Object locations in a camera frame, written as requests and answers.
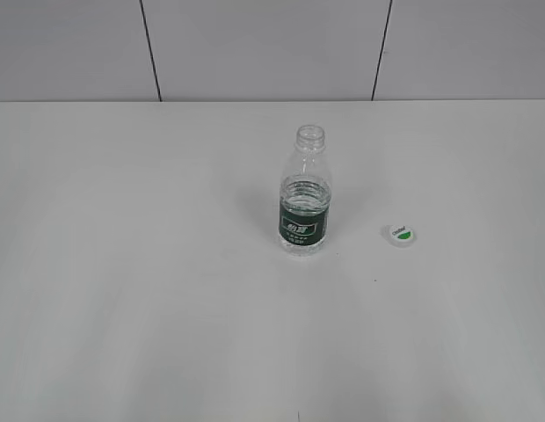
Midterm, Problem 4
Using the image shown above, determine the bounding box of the clear Cestbon water bottle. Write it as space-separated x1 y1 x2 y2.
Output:
278 125 332 256

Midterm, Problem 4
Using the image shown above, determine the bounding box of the white green bottle cap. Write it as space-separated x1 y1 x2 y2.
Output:
380 224 417 248

